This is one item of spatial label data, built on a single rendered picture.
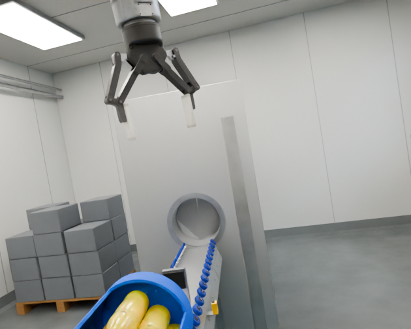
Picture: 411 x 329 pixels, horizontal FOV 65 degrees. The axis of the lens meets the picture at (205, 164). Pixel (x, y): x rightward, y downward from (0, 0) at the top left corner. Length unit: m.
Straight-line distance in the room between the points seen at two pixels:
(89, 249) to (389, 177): 4.28
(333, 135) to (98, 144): 3.95
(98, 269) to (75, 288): 0.38
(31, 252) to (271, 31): 4.53
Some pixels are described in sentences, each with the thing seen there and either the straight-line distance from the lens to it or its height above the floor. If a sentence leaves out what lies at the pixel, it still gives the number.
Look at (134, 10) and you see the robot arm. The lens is 0.67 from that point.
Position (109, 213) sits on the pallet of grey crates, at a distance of 4.20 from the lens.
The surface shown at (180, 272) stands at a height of 1.07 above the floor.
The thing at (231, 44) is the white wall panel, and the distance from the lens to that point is 5.51.
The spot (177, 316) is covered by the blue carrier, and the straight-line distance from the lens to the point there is 1.06.
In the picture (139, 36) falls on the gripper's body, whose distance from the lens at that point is 0.66.
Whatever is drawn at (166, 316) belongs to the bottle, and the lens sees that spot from 0.98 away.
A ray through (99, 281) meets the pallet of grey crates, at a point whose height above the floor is 0.32.
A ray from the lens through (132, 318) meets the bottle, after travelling 0.90.
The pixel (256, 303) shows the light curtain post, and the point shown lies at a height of 0.83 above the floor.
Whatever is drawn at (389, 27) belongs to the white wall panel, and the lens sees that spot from 5.73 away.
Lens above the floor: 1.56
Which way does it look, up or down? 2 degrees down
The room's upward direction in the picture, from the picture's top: 9 degrees counter-clockwise
